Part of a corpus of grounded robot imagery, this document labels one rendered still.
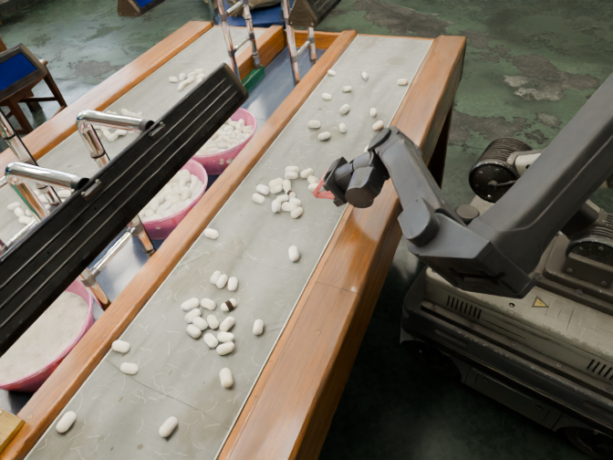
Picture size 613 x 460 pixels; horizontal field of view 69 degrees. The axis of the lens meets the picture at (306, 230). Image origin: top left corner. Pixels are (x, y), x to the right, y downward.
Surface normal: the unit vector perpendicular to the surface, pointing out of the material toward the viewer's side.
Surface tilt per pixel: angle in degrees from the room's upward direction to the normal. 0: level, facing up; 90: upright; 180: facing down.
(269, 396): 0
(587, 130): 45
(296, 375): 0
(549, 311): 0
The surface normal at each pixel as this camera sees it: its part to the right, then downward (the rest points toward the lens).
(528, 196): -0.72, -0.59
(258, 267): -0.11, -0.70
